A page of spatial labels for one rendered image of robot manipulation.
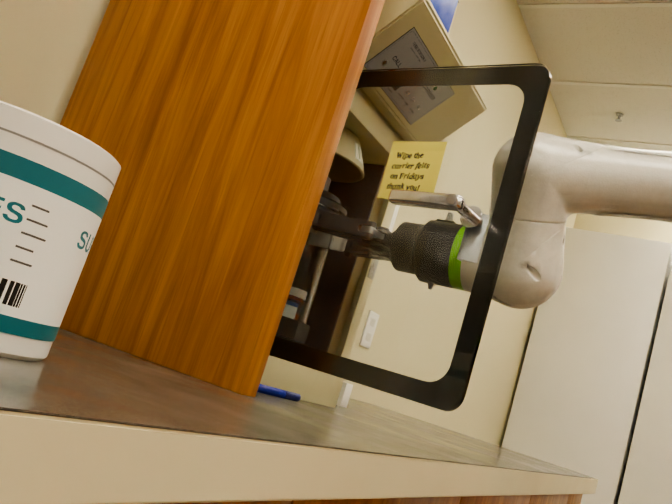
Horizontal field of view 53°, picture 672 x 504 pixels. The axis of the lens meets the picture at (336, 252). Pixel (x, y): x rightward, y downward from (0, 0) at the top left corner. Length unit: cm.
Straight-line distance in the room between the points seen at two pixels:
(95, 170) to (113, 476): 21
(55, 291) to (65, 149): 9
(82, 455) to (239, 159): 59
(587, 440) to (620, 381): 35
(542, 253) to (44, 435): 70
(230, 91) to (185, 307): 30
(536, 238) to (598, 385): 300
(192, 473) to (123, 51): 83
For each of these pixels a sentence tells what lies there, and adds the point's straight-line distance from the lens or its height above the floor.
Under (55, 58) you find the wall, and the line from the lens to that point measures 119.
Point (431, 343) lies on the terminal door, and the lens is 74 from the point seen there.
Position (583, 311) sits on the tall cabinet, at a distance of 395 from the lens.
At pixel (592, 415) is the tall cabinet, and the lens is 386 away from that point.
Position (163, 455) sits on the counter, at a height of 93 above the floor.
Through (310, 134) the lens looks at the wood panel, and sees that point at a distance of 83.
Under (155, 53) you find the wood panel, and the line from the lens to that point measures 107.
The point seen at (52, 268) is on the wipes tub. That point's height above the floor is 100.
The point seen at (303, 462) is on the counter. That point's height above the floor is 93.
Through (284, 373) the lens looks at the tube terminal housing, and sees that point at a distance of 100.
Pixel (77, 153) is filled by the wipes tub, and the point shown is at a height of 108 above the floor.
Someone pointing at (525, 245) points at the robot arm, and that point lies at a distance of 90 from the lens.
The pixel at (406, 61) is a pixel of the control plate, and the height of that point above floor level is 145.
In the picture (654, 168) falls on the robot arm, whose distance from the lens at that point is 95.
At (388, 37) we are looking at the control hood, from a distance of 98.
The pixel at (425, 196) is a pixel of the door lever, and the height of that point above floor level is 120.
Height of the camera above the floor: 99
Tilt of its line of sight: 10 degrees up
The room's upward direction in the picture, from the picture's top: 18 degrees clockwise
